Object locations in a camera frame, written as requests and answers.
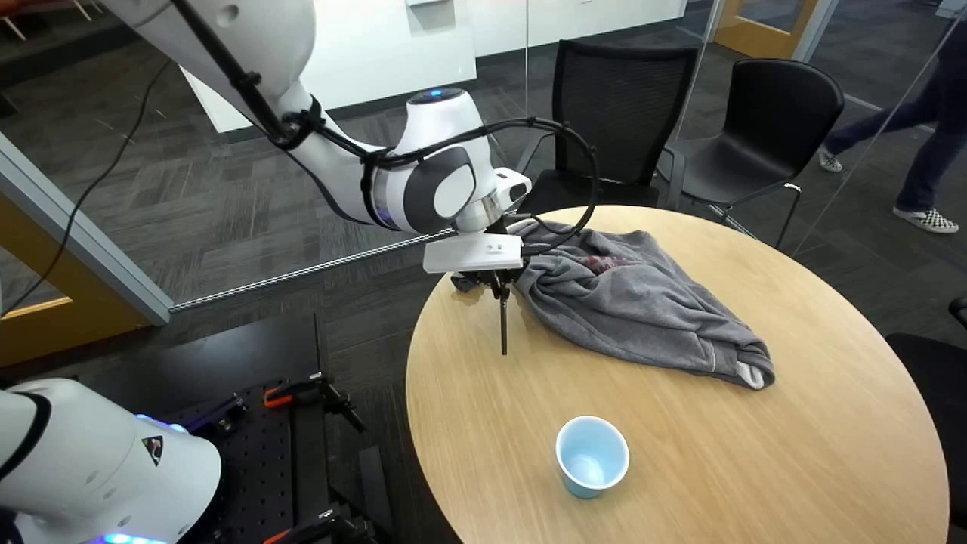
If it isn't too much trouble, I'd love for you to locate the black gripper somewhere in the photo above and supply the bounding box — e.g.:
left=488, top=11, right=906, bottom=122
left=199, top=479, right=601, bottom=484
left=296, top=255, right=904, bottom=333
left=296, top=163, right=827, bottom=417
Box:
left=448, top=268, right=520, bottom=303

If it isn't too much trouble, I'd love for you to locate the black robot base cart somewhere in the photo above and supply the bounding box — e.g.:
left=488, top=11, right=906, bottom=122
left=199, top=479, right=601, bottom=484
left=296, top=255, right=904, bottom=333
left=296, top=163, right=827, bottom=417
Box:
left=149, top=299, right=465, bottom=544

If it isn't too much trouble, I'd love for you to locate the grey sweatshirt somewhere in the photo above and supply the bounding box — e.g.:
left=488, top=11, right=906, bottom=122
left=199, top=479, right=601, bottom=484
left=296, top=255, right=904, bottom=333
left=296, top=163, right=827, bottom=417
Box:
left=508, top=221, right=780, bottom=393

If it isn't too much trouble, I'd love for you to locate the blue paper cup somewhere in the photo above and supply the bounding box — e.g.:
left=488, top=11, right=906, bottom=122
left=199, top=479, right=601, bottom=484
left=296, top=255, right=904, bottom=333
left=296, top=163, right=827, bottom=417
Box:
left=554, top=415, right=635, bottom=503

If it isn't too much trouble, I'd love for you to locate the black mesh office chair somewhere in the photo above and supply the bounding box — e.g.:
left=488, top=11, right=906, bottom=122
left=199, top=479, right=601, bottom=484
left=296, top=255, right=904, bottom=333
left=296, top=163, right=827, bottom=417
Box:
left=887, top=294, right=967, bottom=532
left=508, top=36, right=704, bottom=225

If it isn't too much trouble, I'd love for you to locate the black bar clamp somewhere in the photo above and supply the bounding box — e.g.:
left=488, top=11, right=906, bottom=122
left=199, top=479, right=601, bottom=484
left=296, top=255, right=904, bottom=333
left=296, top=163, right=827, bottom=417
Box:
left=178, top=391, right=252, bottom=437

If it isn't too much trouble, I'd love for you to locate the black plastic office chair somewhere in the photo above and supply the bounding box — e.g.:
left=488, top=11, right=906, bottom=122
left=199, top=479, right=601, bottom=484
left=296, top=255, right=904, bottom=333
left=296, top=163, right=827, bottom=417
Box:
left=668, top=58, right=851, bottom=252

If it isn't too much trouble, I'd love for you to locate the wooden door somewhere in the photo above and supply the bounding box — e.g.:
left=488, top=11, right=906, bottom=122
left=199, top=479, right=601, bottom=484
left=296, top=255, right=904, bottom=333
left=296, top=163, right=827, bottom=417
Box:
left=710, top=0, right=841, bottom=62

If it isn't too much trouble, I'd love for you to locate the yellow wooden panel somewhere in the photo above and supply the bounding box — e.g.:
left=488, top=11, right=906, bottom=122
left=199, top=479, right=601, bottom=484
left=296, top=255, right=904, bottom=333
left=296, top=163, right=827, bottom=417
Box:
left=0, top=192, right=155, bottom=373

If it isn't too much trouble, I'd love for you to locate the person in dark trousers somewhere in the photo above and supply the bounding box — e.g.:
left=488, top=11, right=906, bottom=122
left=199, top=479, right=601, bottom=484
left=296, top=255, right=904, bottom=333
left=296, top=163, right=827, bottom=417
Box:
left=813, top=18, right=967, bottom=238

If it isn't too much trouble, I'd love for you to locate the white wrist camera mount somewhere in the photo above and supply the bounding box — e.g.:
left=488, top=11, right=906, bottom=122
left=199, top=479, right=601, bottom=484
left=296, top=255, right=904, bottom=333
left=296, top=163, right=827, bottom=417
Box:
left=420, top=233, right=527, bottom=277

